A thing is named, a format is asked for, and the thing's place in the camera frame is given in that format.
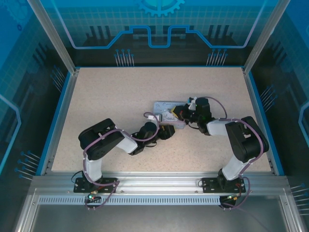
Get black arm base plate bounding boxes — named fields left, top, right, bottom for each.
left=201, top=177, right=245, bottom=194
left=73, top=177, right=120, bottom=194

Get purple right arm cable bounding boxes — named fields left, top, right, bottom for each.
left=207, top=96, right=269, bottom=211

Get aluminium frame post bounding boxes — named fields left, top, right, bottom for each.
left=26, top=0, right=81, bottom=74
left=242, top=0, right=290, bottom=74

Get blue table edge strip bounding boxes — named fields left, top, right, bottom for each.
left=248, top=71, right=285, bottom=176
left=39, top=71, right=73, bottom=176

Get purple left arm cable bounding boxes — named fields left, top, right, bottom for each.
left=82, top=111, right=161, bottom=211

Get light blue cartoon tin box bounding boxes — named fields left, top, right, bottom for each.
left=153, top=100, right=187, bottom=131

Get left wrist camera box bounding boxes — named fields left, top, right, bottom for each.
left=144, top=112, right=163, bottom=122

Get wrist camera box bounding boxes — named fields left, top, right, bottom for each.
left=144, top=112, right=163, bottom=122
left=187, top=96, right=198, bottom=111

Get aluminium frame rail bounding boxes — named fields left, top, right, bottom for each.
left=29, top=172, right=292, bottom=197

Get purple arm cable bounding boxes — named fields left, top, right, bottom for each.
left=82, top=111, right=161, bottom=211
left=207, top=96, right=269, bottom=211

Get slotted grey cable duct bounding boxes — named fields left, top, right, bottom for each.
left=38, top=196, right=223, bottom=206

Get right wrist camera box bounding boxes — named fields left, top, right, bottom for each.
left=187, top=96, right=198, bottom=111

